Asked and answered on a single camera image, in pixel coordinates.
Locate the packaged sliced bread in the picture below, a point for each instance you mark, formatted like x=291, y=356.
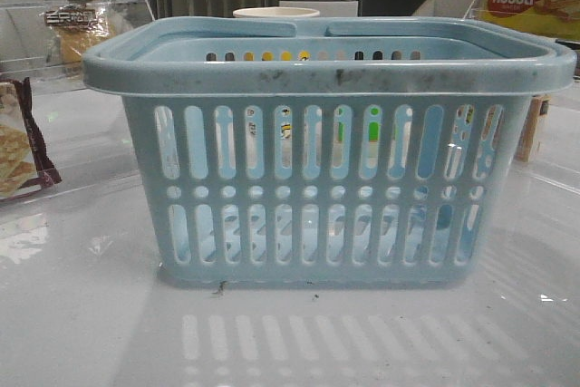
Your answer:
x=78, y=28

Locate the light blue plastic basket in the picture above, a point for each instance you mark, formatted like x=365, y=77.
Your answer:
x=339, y=151

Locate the beige tissue box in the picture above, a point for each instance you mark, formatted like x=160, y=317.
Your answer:
x=530, y=137

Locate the white paper cup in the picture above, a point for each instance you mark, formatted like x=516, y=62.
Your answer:
x=273, y=12

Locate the brown cracker package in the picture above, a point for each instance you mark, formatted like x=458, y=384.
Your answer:
x=25, y=165

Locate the clear acrylic shelf left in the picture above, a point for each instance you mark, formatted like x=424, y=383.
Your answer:
x=43, y=41

